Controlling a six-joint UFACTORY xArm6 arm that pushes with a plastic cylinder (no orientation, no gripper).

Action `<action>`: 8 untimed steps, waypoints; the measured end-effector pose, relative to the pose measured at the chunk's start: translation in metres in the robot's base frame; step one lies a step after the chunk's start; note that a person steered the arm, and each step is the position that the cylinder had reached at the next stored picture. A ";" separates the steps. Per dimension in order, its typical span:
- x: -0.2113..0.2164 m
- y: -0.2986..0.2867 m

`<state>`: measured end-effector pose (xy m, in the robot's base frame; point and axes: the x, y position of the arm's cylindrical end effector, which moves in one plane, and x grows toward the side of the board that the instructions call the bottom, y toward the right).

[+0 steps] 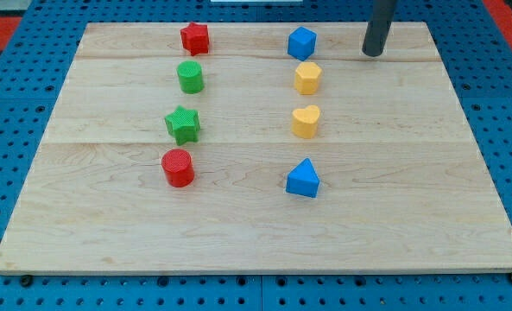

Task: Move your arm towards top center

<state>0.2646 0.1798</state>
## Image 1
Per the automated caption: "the yellow heart block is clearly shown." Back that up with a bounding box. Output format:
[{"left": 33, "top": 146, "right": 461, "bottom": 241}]
[{"left": 291, "top": 105, "right": 320, "bottom": 139}]

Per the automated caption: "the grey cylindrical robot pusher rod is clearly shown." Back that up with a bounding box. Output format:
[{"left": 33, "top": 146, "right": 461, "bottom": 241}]
[{"left": 362, "top": 0, "right": 397, "bottom": 57}]

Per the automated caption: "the green star block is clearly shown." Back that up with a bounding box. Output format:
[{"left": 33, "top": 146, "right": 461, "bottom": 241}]
[{"left": 164, "top": 105, "right": 200, "bottom": 146}]

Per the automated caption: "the red cylinder block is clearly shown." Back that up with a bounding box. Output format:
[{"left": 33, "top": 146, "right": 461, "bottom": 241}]
[{"left": 161, "top": 149, "right": 195, "bottom": 187}]

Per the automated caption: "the light wooden board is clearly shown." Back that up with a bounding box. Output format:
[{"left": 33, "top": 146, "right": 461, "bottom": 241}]
[{"left": 0, "top": 22, "right": 512, "bottom": 276}]

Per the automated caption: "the red star block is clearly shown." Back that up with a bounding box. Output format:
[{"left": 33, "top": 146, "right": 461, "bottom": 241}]
[{"left": 180, "top": 22, "right": 210, "bottom": 56}]

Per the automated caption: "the yellow pentagon block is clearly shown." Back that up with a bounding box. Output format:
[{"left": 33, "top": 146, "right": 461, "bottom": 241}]
[{"left": 294, "top": 61, "right": 322, "bottom": 95}]

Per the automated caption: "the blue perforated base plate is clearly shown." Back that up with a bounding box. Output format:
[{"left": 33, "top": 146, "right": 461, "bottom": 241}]
[{"left": 0, "top": 1, "right": 512, "bottom": 310}]

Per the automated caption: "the blue cube block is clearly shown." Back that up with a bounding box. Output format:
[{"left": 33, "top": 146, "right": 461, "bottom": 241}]
[{"left": 287, "top": 27, "right": 317, "bottom": 61}]

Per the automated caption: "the green cylinder block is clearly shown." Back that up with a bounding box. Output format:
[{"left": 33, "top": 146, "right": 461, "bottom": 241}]
[{"left": 176, "top": 60, "right": 205, "bottom": 94}]

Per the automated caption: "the blue triangle block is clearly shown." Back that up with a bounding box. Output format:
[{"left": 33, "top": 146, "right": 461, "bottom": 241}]
[{"left": 285, "top": 158, "right": 320, "bottom": 198}]

